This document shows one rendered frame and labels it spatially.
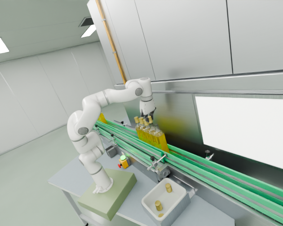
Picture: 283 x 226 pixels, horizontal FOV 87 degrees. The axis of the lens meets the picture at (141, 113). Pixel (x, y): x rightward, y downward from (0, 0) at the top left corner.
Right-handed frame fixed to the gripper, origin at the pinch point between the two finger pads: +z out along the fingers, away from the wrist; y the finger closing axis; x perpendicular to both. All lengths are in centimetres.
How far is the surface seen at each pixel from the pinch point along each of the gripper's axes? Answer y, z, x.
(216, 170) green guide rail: -4, 15, 48
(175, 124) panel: -12.1, 6.6, 12.9
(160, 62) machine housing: -14.9, -34.2, -0.6
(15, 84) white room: 95, 73, -584
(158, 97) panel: -12.0, -10.2, -2.1
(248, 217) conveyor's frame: 6, 19, 67
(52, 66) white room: -36, 49, -590
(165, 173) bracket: 10.1, 28.5, 22.9
